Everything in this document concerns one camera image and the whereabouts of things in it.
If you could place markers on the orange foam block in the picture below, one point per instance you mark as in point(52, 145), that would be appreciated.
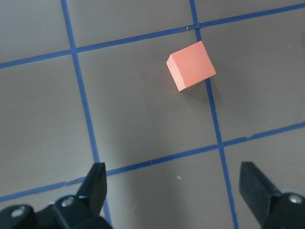
point(190, 65)

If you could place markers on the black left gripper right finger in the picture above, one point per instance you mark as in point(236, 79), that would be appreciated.
point(258, 192)

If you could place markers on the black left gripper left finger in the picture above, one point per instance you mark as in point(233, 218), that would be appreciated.
point(92, 192)

